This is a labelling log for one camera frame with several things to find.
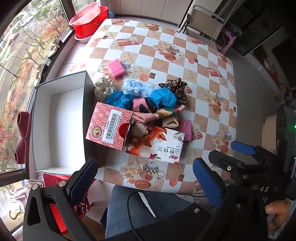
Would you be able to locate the cream bin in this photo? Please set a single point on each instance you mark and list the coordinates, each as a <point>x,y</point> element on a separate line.
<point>269,132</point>

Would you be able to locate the pink cloth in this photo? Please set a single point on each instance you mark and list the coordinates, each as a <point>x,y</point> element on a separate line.
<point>18,193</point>

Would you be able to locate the cream polka dot scrunchie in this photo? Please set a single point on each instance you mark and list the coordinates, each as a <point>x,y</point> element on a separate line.
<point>104,89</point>

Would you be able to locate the pink plastic basin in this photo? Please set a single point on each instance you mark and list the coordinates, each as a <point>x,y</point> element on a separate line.
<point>84,12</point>

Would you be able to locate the light pink sponge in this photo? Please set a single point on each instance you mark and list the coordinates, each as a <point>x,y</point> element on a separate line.
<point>116,68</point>

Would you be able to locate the pink sock with black cuff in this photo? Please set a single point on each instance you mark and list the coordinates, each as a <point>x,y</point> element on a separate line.
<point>142,104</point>

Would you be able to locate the dark pink sponge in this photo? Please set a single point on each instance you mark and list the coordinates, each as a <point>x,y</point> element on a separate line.
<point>185,131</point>

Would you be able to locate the person's leg in jeans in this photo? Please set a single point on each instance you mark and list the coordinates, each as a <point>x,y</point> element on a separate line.
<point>124,208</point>

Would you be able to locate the white shoe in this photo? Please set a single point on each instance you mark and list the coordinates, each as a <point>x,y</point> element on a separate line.
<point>53,47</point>
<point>39,75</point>

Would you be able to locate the tan sock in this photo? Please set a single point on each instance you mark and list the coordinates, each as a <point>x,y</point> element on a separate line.
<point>171,122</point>

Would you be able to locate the folding chair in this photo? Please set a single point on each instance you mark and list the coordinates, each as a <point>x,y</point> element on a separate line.
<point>203,22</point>

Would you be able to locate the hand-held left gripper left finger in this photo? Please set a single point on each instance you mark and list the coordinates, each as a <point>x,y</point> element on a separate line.
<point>84,179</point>

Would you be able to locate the blue plastic basin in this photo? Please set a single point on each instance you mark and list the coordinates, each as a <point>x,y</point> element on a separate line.
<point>111,14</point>

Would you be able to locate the light blue fluffy scrunchie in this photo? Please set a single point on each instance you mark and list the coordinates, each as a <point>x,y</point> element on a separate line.
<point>138,87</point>

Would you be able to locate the black pouch with snap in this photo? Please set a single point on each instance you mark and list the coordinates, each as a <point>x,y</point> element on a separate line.
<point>175,222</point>

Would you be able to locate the person's right hand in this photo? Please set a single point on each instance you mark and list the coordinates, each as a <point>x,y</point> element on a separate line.
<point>277,210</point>

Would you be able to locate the white plastic basin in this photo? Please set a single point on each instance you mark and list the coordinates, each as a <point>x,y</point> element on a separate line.
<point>83,39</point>

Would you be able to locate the pink striped sock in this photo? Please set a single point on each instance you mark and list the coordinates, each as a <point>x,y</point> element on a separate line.
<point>159,113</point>

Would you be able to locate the checkered printed tablecloth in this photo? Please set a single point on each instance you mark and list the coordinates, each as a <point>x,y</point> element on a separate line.
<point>150,32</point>

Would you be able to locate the white orange tissue pack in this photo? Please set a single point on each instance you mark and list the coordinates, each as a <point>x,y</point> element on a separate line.
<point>157,143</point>

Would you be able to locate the red plastic bucket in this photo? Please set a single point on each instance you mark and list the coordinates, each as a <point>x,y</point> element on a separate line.
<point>92,25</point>

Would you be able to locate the white cardboard box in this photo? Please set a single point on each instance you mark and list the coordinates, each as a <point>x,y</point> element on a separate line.
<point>64,120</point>

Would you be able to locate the maroon striped cloth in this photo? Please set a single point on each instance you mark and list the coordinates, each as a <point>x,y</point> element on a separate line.
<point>85,206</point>

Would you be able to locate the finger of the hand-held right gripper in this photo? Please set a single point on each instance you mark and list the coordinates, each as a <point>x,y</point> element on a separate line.
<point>222,160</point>
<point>242,148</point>

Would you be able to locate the leopard print scrunchie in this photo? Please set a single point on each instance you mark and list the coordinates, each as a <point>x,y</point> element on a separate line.
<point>179,89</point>

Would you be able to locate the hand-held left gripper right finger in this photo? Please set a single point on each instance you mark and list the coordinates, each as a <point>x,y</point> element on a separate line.
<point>208,185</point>

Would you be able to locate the maroon knit slipper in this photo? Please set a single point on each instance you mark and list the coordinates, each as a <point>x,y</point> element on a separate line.
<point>21,150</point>
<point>23,122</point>

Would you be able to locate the gold hook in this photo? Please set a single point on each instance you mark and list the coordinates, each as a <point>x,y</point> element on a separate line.
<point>15,214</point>

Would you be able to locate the red patterned carton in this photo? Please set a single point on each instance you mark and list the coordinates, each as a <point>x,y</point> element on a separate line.
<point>108,126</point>

